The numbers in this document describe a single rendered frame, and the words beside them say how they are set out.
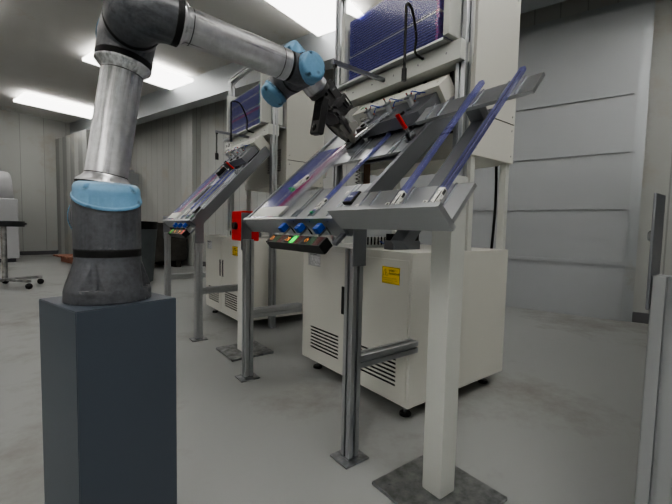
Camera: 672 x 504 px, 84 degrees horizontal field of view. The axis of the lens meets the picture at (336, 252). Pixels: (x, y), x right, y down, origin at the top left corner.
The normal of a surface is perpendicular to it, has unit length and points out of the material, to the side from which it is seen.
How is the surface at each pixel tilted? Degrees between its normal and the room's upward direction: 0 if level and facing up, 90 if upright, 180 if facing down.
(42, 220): 90
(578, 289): 90
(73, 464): 90
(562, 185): 90
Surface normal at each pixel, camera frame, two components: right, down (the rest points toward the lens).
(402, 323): -0.79, 0.02
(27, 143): 0.81, 0.06
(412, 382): 0.61, 0.07
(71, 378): -0.58, 0.04
